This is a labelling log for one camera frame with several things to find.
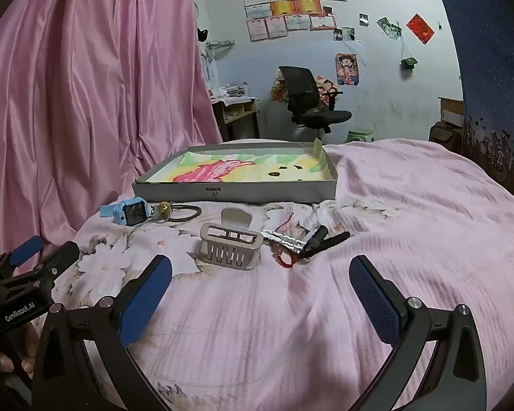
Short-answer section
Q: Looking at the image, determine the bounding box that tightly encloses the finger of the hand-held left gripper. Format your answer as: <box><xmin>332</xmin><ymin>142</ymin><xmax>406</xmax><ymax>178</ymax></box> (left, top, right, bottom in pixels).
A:
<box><xmin>0</xmin><ymin>241</ymin><xmax>80</xmax><ymax>294</ymax></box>
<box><xmin>0</xmin><ymin>235</ymin><xmax>44</xmax><ymax>282</ymax></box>

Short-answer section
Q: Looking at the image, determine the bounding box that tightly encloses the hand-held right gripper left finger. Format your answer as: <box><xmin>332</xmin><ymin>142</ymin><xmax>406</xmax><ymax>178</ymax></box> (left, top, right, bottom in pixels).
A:
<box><xmin>31</xmin><ymin>254</ymin><xmax>173</xmax><ymax>411</ymax></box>

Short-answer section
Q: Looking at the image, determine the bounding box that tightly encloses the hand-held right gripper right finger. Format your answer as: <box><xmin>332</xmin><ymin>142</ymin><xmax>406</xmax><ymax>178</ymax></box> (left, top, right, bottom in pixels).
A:
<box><xmin>349</xmin><ymin>254</ymin><xmax>488</xmax><ymax>411</ymax></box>

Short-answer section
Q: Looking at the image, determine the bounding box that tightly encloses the black hair clip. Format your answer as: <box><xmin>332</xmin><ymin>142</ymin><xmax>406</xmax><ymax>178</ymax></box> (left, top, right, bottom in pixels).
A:
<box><xmin>297</xmin><ymin>225</ymin><xmax>330</xmax><ymax>258</ymax></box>

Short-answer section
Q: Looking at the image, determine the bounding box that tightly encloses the blue smartwatch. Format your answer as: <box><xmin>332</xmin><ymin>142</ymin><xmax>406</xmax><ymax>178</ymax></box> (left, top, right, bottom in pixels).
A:
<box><xmin>100</xmin><ymin>198</ymin><xmax>151</xmax><ymax>227</ymax></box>

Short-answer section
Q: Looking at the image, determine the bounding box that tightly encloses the grey hair claw clip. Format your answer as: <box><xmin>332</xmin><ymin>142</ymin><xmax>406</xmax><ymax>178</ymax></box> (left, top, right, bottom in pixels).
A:
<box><xmin>199</xmin><ymin>208</ymin><xmax>264</xmax><ymax>271</ymax></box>

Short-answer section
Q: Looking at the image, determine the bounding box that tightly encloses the hair tie with yellow bead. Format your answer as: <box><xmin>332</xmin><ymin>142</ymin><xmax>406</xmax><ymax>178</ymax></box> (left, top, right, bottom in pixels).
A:
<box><xmin>148</xmin><ymin>200</ymin><xmax>203</xmax><ymax>224</ymax></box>

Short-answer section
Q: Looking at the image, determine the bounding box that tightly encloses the red bead bracelet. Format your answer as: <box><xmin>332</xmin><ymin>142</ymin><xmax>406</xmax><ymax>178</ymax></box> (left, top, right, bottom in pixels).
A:
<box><xmin>269</xmin><ymin>240</ymin><xmax>303</xmax><ymax>270</ymax></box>

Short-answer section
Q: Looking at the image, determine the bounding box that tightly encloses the grey cardboard box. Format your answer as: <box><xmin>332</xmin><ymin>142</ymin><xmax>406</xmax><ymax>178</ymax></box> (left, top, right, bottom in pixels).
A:
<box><xmin>132</xmin><ymin>138</ymin><xmax>339</xmax><ymax>204</ymax></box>

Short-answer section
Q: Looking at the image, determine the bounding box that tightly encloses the person's left hand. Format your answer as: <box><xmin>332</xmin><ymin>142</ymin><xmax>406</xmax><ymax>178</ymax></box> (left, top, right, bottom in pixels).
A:
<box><xmin>0</xmin><ymin>324</ymin><xmax>39</xmax><ymax>380</ymax></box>

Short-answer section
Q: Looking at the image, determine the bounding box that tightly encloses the pink floral bedspread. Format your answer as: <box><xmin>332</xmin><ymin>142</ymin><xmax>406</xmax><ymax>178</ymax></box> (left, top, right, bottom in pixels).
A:
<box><xmin>0</xmin><ymin>138</ymin><xmax>514</xmax><ymax>411</ymax></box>

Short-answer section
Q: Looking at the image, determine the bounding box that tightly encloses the coloured drawing paper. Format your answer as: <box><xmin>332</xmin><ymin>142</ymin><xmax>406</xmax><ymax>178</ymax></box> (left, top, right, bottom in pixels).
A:
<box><xmin>148</xmin><ymin>148</ymin><xmax>328</xmax><ymax>184</ymax></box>

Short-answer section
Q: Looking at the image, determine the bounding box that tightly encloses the pink satin curtain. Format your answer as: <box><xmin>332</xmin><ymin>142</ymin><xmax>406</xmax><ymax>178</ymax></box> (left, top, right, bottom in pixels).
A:
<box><xmin>0</xmin><ymin>0</ymin><xmax>223</xmax><ymax>266</ymax></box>

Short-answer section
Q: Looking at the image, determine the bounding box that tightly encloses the dark bag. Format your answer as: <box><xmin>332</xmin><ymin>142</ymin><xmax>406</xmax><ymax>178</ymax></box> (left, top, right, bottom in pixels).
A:
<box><xmin>428</xmin><ymin>122</ymin><xmax>463</xmax><ymax>152</ymax></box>

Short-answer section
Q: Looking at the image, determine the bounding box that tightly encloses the black office chair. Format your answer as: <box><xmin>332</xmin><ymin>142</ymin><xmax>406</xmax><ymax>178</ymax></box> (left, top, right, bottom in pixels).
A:
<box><xmin>278</xmin><ymin>66</ymin><xmax>353</xmax><ymax>138</ymax></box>

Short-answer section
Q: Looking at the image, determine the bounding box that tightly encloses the wooden desk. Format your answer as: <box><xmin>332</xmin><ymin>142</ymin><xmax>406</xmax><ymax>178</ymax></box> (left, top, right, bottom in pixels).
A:
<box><xmin>210</xmin><ymin>94</ymin><xmax>261</xmax><ymax>142</ymax></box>

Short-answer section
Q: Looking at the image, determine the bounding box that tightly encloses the brown cardboard carton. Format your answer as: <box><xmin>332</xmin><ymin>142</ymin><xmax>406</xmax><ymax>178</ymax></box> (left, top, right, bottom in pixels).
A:
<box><xmin>438</xmin><ymin>96</ymin><xmax>465</xmax><ymax>127</ymax></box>

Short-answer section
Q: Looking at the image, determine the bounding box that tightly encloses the stack of papers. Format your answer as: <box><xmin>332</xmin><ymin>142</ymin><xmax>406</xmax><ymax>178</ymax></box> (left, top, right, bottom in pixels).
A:
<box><xmin>216</xmin><ymin>81</ymin><xmax>251</xmax><ymax>99</ymax></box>

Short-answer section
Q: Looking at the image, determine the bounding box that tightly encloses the white hanging bag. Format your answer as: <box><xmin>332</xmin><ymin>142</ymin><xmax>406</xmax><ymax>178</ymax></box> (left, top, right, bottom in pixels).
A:
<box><xmin>199</xmin><ymin>47</ymin><xmax>219</xmax><ymax>92</ymax></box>

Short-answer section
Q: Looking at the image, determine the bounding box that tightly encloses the blue starry cloth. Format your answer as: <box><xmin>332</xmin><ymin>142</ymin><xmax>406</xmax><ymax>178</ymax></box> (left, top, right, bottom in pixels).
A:
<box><xmin>432</xmin><ymin>0</ymin><xmax>514</xmax><ymax>206</ymax></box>

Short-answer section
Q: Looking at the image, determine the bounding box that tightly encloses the cartoon wall poster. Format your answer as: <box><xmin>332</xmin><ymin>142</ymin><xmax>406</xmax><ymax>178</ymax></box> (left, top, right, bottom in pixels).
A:
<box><xmin>317</xmin><ymin>76</ymin><xmax>341</xmax><ymax>110</ymax></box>

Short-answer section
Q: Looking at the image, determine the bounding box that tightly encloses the colourful wall poster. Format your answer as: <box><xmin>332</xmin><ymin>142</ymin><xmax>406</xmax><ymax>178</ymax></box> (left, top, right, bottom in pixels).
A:
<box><xmin>271</xmin><ymin>71</ymin><xmax>290</xmax><ymax>103</ymax></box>

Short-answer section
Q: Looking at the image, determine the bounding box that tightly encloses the anime wall poster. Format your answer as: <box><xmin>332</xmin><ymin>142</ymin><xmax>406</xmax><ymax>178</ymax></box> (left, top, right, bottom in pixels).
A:
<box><xmin>335</xmin><ymin>52</ymin><xmax>360</xmax><ymax>86</ymax></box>

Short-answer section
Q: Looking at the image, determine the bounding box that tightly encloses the red paper wall decoration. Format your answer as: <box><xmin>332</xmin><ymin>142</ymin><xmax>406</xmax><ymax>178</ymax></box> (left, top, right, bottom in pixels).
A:
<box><xmin>406</xmin><ymin>14</ymin><xmax>435</xmax><ymax>45</ymax></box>

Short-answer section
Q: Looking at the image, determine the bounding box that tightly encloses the group of wall certificates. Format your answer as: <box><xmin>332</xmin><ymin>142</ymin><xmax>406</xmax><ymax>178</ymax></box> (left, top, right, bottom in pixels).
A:
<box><xmin>243</xmin><ymin>0</ymin><xmax>348</xmax><ymax>42</ymax></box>

